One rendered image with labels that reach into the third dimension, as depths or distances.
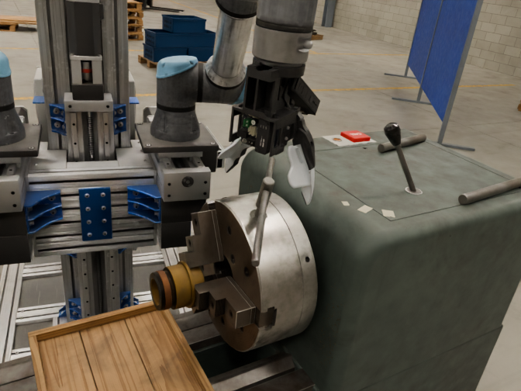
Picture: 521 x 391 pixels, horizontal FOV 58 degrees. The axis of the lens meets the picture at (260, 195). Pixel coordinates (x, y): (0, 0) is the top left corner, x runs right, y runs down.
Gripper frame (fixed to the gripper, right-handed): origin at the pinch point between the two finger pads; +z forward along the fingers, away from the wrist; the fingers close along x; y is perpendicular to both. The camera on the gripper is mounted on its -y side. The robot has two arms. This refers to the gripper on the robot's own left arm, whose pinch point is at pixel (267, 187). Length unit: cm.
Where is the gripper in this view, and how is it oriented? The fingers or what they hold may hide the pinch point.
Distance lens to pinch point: 73.6
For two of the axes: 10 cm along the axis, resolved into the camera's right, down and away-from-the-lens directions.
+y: -5.3, 3.5, -7.8
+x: 8.4, 3.5, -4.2
